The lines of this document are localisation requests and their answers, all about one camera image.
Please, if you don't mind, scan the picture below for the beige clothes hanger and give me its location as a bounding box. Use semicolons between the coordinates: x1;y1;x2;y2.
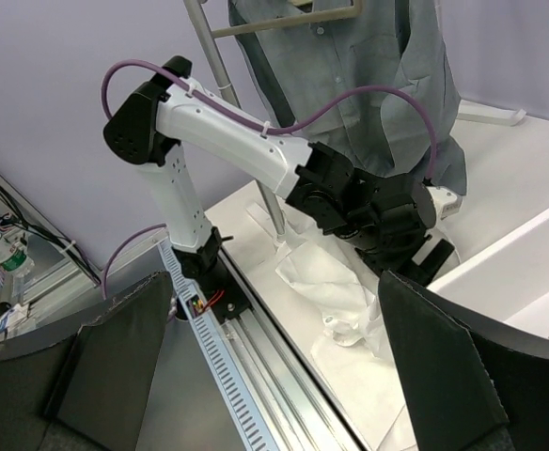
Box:
211;0;364;39

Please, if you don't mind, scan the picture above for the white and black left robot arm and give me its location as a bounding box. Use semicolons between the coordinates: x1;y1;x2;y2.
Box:
103;56;462;294

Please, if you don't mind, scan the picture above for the grey clothes rack stand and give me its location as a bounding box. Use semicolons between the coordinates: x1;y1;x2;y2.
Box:
182;0;526;235

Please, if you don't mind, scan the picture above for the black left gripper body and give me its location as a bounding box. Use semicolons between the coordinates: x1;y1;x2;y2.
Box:
356;226;456;287

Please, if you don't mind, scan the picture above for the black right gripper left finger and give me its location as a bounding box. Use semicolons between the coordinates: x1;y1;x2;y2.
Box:
0;272;173;450

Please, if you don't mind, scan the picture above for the white slotted cable duct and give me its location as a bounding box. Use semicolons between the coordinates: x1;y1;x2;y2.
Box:
157;240;278;450

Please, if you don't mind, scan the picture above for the grey-green shirt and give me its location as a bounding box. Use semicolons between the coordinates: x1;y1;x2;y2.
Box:
237;1;467;194

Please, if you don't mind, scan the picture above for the aluminium mounting rail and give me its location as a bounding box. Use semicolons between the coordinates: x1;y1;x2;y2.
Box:
0;149;369;451

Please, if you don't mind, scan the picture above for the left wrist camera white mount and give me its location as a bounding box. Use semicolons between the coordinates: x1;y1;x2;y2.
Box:
428;186;463;221

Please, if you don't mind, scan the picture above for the white plastic basket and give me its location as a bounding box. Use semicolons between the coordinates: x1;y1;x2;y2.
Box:
429;208;549;339

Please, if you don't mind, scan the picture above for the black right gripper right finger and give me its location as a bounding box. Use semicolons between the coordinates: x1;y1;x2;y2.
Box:
378;272;549;450

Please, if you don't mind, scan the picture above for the white shirt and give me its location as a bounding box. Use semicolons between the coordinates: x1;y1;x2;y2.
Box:
274;209;417;450

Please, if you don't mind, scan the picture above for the green labelled plastic bottle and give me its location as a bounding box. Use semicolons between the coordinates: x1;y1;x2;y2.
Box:
0;232;34;278

